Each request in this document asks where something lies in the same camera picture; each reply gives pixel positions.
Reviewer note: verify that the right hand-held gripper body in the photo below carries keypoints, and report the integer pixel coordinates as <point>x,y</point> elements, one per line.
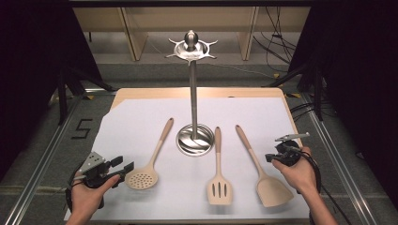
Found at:
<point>287,154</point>

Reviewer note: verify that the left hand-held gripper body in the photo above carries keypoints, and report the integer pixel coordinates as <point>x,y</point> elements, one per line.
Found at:
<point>92,164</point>

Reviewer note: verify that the beige perforated skimmer spoon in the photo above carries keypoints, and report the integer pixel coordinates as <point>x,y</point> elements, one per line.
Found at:
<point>141,180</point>

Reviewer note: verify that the beige solid turner spatula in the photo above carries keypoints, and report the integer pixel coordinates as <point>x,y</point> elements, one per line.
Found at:
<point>273,192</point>

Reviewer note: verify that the steel utensil stand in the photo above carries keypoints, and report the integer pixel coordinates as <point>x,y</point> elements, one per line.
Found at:
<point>193,93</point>

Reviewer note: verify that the person's right hand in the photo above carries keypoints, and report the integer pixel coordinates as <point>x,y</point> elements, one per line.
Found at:
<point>302,176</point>

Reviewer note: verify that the person's left hand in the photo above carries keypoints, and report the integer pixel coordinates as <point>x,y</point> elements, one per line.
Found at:
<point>84,200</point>

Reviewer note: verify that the white paper sheet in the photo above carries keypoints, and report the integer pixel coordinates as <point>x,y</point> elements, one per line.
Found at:
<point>140,118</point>

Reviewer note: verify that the beige slotted spatula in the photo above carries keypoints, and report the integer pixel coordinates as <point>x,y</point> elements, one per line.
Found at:
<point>217,156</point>

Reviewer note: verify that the black tripod stand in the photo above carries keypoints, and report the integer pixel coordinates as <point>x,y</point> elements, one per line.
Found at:
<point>317,93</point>
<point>62,93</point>

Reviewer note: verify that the black curtain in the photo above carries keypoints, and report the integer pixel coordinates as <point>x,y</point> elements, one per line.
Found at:
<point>359,78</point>
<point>31,78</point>

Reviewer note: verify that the beige wooden desk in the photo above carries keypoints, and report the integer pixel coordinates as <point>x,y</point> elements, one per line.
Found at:
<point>187,18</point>

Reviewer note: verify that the aluminium floor rail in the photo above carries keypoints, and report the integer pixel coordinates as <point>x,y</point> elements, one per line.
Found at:
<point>40,175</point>
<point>341,168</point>

